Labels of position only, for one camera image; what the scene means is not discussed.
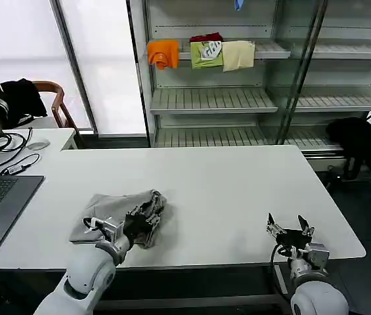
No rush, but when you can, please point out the grey printed t-shirt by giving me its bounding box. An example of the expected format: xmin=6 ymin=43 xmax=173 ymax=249
xmin=69 ymin=189 xmax=174 ymax=250

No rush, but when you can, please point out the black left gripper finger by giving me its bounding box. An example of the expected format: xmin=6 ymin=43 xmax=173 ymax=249
xmin=145 ymin=209 xmax=166 ymax=231
xmin=126 ymin=200 xmax=155 ymax=219

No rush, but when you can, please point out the grey metal shelf rack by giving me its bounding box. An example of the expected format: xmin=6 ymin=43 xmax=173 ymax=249
xmin=126 ymin=0 xmax=371 ymax=160

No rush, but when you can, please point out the grey computer mouse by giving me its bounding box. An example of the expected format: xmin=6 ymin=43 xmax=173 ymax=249
xmin=27 ymin=138 xmax=51 ymax=151

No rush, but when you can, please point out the brown wooden chair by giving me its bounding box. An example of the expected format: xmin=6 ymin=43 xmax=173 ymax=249
xmin=0 ymin=81 xmax=77 ymax=131

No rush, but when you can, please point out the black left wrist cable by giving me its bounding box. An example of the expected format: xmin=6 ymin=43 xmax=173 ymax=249
xmin=82 ymin=216 xmax=108 ymax=234

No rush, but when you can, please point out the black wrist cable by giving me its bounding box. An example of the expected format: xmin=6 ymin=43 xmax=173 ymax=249
xmin=82 ymin=216 xmax=108 ymax=234
xmin=269 ymin=243 xmax=299 ymax=287

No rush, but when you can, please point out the grey open laptop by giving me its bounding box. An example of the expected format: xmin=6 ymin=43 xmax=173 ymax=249
xmin=0 ymin=163 xmax=45 ymax=256

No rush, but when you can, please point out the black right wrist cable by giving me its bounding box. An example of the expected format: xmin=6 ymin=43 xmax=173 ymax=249
xmin=269 ymin=243 xmax=299 ymax=287

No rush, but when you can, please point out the black jacket with white stripes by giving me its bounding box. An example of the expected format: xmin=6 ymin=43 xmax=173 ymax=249
xmin=0 ymin=77 xmax=49 ymax=129

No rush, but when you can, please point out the dark window frame post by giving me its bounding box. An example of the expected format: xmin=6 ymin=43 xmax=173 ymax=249
xmin=49 ymin=0 xmax=100 ymax=137

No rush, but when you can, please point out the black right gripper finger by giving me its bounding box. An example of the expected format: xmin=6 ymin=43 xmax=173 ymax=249
xmin=266 ymin=213 xmax=286 ymax=236
xmin=297 ymin=215 xmax=316 ymax=237

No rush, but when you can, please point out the black garment heap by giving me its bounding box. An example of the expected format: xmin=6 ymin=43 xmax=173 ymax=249
xmin=325 ymin=117 xmax=371 ymax=181

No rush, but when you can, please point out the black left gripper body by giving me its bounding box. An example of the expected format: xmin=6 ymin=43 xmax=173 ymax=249
xmin=123 ymin=213 xmax=150 ymax=242

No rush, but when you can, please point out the black coiled cable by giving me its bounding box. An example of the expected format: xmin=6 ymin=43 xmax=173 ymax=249
xmin=0 ymin=128 xmax=34 ymax=156

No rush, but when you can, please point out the grey cable with adapter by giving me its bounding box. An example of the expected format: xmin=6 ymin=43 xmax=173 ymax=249
xmin=0 ymin=153 xmax=41 ymax=177

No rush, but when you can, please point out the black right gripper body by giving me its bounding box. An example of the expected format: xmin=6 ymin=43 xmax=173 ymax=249
xmin=275 ymin=228 xmax=315 ymax=251

